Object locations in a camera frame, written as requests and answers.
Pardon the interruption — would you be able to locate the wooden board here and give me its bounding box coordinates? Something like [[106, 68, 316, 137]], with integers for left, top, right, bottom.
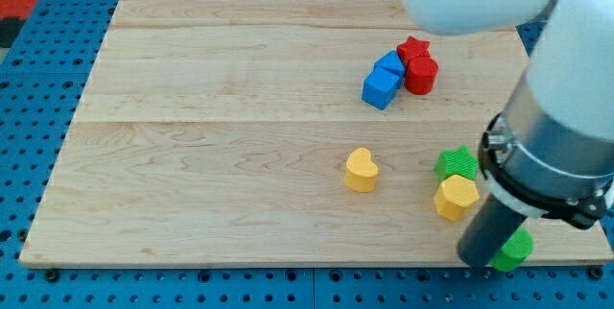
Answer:
[[18, 0, 614, 270]]

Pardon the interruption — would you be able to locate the red cylinder block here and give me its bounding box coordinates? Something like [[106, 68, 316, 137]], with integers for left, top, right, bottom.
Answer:
[[405, 56, 439, 95]]

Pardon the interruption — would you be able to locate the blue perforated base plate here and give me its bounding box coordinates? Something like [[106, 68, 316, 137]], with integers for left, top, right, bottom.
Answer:
[[1, 0, 613, 308]]

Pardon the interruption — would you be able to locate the red star block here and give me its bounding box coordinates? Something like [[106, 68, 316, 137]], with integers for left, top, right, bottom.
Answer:
[[396, 36, 430, 66]]

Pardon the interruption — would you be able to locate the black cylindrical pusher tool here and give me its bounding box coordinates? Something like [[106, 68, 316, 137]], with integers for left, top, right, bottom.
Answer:
[[457, 195, 527, 268]]

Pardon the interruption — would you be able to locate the red and black mat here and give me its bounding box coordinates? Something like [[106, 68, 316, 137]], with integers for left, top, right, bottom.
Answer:
[[1, 0, 38, 48]]

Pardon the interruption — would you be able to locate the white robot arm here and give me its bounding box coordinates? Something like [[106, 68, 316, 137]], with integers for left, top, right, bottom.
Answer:
[[402, 0, 613, 229]]

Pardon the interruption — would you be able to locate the green star block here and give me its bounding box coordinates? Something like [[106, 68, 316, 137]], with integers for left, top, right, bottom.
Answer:
[[435, 145, 479, 181]]

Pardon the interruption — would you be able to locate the green circle block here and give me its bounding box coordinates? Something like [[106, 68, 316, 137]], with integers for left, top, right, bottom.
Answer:
[[489, 227, 533, 272]]

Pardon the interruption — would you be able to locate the yellow hexagon block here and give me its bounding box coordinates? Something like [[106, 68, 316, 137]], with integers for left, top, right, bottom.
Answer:
[[434, 175, 480, 222]]

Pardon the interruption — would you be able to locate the blue block behind cube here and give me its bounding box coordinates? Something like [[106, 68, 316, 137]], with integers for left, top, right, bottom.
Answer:
[[373, 50, 406, 89]]

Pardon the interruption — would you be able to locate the yellow heart block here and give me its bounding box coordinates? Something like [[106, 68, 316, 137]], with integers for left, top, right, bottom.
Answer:
[[343, 148, 379, 193]]

